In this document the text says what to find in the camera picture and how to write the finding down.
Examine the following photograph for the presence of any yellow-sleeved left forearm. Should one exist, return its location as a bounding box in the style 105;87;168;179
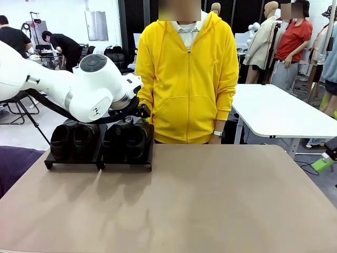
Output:
214;86;239;131

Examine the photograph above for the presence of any black folding office chair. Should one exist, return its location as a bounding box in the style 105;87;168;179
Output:
0;92;40;125

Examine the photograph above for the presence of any black leather strap shoe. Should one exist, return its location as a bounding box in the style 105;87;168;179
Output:
49;123;75;161
73;123;101;159
102;121;129;163
125;121;154;163

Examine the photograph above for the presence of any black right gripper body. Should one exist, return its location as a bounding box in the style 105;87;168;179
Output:
324;137;337;161

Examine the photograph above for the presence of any black bar stool chair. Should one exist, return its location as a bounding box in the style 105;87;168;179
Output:
105;52;137;76

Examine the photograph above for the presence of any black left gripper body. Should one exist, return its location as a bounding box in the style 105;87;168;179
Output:
133;104;151;119

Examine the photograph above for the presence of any black slanted tripod leg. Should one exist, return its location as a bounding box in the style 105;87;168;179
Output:
18;104;52;145

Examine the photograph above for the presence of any mannequin in beige coat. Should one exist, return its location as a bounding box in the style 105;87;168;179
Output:
242;1;282;85

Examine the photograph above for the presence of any person in yellow hoodie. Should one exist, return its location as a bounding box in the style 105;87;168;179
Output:
135;0;240;145

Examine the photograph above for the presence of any purple cloth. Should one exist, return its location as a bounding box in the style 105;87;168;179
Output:
0;146;48;198

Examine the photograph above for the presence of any yellow-green object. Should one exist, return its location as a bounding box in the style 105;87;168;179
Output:
319;92;329;111

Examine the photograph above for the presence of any black metal shoe stand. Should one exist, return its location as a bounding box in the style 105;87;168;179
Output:
44;123;108;171
101;123;155;172

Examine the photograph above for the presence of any yellow-sleeved right forearm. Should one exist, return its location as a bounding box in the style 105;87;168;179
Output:
135;86;156;111

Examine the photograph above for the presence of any grey framed wall panel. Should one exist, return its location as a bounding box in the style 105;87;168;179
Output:
84;11;109;42

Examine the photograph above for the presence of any person in black t-shirt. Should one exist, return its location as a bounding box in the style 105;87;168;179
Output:
0;15;34;59

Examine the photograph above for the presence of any white slanted pole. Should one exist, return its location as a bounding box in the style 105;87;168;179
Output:
322;0;337;57

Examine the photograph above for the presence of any person in black clothes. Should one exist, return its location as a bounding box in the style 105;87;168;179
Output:
42;31;83;73

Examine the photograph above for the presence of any black bags pile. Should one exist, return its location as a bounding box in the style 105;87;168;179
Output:
104;45;124;55

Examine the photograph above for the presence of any tall black tripod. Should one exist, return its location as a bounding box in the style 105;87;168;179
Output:
261;21;281;86

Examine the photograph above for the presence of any white folding table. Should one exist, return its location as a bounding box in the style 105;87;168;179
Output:
231;83;337;160

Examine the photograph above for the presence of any black hat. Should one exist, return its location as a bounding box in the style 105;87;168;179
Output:
321;5;337;19

